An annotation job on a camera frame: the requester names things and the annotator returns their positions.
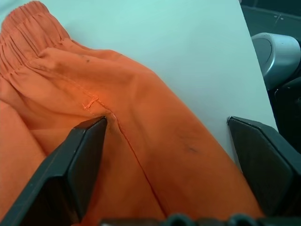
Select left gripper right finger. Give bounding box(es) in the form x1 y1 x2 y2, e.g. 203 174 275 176
226 115 301 217

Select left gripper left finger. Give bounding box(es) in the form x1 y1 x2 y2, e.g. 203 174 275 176
0 116 108 226

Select silver robot body part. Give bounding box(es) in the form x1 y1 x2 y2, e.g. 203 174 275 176
250 32 301 89

